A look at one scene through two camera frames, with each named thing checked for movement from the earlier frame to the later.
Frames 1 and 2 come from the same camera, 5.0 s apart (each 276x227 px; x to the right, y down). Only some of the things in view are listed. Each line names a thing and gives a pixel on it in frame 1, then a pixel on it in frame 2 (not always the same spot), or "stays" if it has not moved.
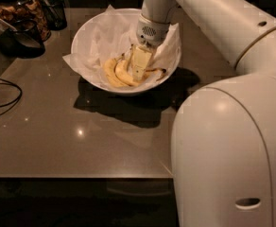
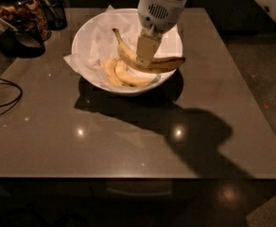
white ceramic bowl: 102,47 stays
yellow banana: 151,75 to 156,64
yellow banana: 123,73 stays
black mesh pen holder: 52,1 stays
